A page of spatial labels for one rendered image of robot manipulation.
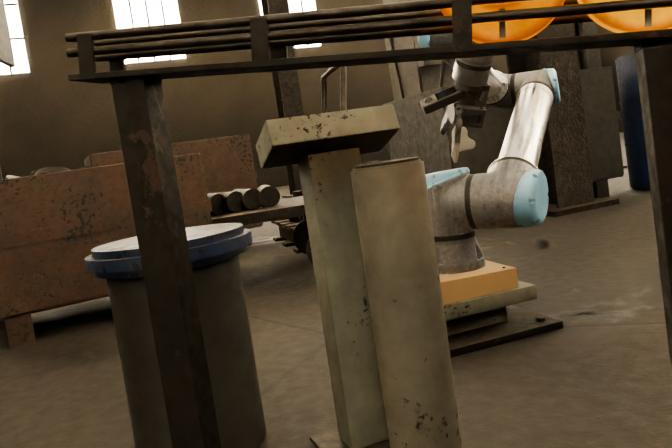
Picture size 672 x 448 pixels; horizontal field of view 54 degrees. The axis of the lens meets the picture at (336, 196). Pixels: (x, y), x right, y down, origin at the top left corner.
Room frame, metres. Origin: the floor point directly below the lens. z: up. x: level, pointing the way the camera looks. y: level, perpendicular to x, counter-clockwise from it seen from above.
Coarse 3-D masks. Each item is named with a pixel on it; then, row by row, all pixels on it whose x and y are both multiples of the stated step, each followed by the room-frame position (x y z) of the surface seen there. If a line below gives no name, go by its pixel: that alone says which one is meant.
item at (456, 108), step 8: (464, 88) 1.66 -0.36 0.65; (472, 88) 1.66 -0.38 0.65; (480, 88) 1.67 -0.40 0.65; (488, 88) 1.68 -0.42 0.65; (472, 96) 1.70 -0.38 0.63; (480, 96) 1.69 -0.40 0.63; (456, 104) 1.70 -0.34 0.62; (464, 104) 1.70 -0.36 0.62; (472, 104) 1.71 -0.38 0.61; (480, 104) 1.70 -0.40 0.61; (448, 112) 1.75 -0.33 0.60; (456, 112) 1.69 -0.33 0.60; (464, 112) 1.69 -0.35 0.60; (472, 112) 1.69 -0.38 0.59; (480, 112) 1.69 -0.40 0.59; (464, 120) 1.72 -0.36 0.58; (472, 120) 1.72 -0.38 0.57; (480, 120) 1.72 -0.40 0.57
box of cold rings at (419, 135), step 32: (416, 96) 4.19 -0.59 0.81; (608, 96) 4.21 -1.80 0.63; (416, 128) 4.26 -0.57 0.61; (448, 128) 3.87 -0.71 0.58; (480, 128) 3.93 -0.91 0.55; (608, 128) 4.20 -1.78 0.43; (448, 160) 3.90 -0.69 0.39; (480, 160) 3.92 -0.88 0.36; (608, 160) 4.20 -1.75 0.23; (608, 192) 4.20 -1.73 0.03
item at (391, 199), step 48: (384, 192) 1.01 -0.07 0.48; (384, 240) 1.02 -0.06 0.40; (432, 240) 1.05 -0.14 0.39; (384, 288) 1.02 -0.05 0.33; (432, 288) 1.03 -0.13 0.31; (384, 336) 1.03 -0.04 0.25; (432, 336) 1.02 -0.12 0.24; (384, 384) 1.05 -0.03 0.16; (432, 384) 1.01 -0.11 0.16; (432, 432) 1.01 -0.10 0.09
